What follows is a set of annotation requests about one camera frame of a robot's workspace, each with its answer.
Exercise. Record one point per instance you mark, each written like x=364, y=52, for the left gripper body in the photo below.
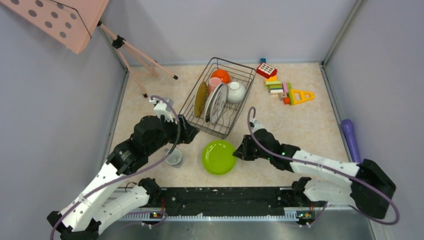
x=171, y=127

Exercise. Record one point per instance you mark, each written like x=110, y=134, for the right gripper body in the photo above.
x=254, y=152

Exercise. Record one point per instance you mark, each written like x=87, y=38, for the small grey mug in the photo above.
x=175, y=158

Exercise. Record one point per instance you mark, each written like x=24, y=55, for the white plate green red rim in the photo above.
x=206, y=112

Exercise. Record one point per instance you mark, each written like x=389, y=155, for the woven bamboo tray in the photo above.
x=200, y=100

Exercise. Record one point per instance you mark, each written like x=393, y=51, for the white plate red characters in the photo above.
x=218, y=103

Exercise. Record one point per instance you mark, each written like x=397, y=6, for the white cup pink handle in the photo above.
x=213, y=83

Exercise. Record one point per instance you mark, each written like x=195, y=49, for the white ceramic bowl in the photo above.
x=236, y=92

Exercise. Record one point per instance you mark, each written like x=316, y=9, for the orange bowl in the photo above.
x=223, y=75

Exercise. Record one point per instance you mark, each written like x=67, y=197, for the grey wire dish rack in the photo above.
x=238, y=72

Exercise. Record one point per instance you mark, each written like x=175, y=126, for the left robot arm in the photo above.
x=153, y=139

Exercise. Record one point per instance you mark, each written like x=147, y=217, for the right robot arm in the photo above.
x=327, y=180

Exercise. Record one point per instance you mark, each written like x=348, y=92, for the yellow toy triangle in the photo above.
x=300, y=96

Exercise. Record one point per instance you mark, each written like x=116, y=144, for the stack of coloured blocks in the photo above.
x=279, y=89

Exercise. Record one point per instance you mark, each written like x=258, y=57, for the red toy block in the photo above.
x=266, y=70

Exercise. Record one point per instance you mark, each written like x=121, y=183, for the pink tripod stand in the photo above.
x=119, y=44

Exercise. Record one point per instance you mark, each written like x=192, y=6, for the pink perforated board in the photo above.
x=71, y=22

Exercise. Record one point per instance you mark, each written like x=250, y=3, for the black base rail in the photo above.
x=229, y=204

